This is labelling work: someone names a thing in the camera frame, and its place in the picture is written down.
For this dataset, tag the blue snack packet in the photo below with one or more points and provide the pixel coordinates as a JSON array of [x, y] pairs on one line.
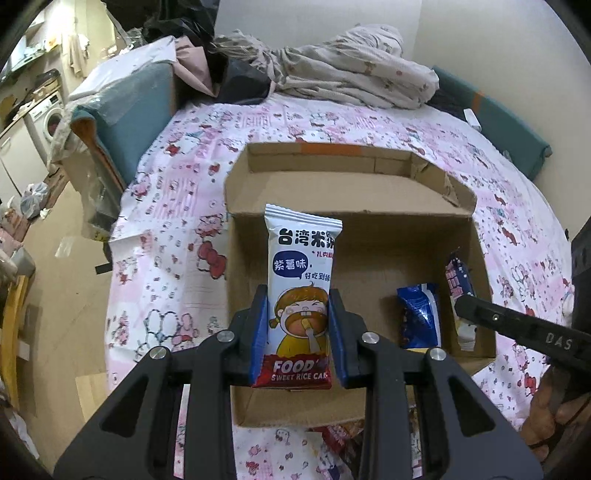
[[419, 318]]

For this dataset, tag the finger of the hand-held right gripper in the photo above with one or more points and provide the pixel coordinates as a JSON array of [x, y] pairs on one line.
[[508, 325]]

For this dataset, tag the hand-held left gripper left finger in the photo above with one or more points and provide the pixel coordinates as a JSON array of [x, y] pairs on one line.
[[259, 332]]

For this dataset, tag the yellow wooden chair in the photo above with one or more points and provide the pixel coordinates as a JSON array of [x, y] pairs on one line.
[[13, 332]]

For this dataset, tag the white washing machine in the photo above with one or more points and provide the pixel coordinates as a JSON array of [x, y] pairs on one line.
[[48, 122]]

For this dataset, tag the white and purple snack packet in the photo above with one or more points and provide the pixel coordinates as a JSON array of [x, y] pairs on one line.
[[459, 286]]

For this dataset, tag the black plastic bag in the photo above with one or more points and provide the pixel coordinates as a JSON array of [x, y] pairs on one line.
[[240, 78]]

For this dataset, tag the teal bed cushion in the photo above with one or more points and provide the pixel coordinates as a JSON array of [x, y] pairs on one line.
[[503, 124]]

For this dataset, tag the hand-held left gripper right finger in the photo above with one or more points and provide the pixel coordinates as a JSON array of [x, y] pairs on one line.
[[336, 341]]

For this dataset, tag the crumpled floral quilt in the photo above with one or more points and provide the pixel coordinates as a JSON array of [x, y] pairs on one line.
[[351, 64]]

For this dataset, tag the white plastic bag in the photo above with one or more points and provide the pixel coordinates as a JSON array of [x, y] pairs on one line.
[[33, 198]]

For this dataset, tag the small white box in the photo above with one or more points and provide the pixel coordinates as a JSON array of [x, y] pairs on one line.
[[471, 117]]

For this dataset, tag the red snack packet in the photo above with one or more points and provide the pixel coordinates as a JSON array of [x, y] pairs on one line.
[[344, 441]]

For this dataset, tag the person's right hand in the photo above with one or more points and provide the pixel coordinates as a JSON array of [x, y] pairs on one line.
[[554, 434]]

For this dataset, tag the white rice cake snack packet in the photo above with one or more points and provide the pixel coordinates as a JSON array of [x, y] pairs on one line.
[[300, 295]]

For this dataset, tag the pink cloth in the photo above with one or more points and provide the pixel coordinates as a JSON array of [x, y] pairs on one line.
[[194, 69]]

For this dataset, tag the white cabinet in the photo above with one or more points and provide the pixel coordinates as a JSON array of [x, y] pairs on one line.
[[18, 161]]

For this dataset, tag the dark clothing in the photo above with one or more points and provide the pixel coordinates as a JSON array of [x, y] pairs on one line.
[[450, 104]]

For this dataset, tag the brown cardboard box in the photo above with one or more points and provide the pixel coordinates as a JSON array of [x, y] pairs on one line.
[[369, 240]]

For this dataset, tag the pink cartoon printed bed sheet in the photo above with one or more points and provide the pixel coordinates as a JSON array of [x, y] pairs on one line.
[[184, 194]]

